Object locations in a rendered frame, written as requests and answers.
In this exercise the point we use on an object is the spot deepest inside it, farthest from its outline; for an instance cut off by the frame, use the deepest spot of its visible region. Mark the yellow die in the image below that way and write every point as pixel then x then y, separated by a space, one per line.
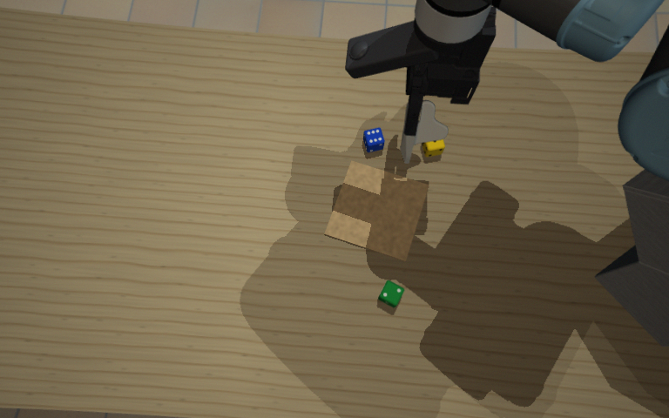
pixel 433 148

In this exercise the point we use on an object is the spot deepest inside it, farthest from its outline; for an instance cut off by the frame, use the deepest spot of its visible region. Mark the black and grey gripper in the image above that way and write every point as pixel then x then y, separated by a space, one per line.
pixel 455 68

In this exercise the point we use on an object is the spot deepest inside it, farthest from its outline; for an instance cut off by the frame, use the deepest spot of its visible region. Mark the blue die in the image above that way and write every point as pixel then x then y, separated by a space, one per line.
pixel 373 139

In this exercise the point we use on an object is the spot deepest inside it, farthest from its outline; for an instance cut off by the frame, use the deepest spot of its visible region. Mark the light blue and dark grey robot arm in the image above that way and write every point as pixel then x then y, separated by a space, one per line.
pixel 597 29

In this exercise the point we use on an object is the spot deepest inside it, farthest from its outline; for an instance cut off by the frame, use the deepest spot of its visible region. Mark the green die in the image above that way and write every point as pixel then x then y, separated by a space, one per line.
pixel 391 293

